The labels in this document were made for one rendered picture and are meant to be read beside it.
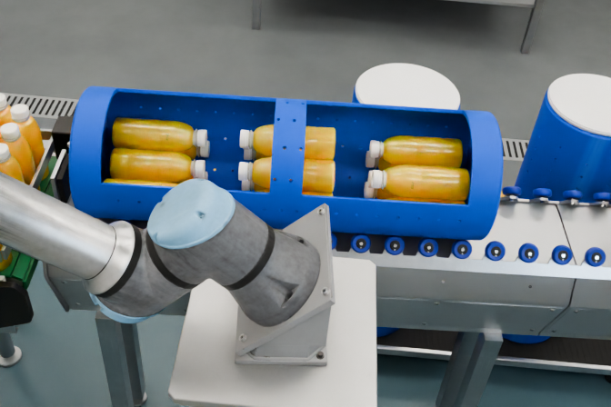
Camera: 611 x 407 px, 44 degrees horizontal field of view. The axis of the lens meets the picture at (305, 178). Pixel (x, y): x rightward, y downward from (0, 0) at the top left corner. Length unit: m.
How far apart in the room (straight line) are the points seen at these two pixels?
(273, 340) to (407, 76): 1.08
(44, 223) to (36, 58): 3.08
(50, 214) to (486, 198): 0.88
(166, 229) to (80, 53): 3.08
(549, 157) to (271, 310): 1.19
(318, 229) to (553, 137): 1.03
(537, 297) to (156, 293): 0.98
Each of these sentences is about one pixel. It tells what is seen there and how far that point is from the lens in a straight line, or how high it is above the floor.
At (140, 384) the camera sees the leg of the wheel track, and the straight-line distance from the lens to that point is 2.45.
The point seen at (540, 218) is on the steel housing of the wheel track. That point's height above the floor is 0.93.
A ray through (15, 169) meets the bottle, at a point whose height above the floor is 1.05.
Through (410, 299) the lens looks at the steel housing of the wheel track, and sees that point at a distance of 1.77.
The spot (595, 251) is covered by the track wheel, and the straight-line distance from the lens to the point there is 1.79.
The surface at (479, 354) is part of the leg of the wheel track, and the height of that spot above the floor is 0.56.
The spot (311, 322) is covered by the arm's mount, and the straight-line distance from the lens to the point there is 1.14.
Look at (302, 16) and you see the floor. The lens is 4.40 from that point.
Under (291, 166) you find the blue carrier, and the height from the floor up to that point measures 1.18.
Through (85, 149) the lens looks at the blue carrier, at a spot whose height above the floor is 1.19.
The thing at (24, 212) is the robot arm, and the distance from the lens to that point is 1.04.
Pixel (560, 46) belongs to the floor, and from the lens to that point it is 4.54.
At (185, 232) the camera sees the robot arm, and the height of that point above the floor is 1.41.
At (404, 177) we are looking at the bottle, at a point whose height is 1.14.
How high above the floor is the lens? 2.16
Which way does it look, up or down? 42 degrees down
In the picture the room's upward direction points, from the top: 5 degrees clockwise
